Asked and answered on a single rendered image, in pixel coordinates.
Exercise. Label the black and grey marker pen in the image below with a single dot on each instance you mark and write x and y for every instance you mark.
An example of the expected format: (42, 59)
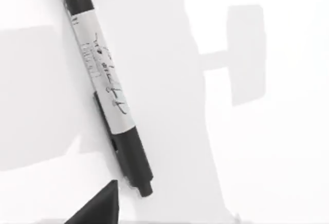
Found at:
(102, 67)

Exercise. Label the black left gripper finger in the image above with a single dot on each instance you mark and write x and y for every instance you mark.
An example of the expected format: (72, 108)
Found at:
(104, 206)

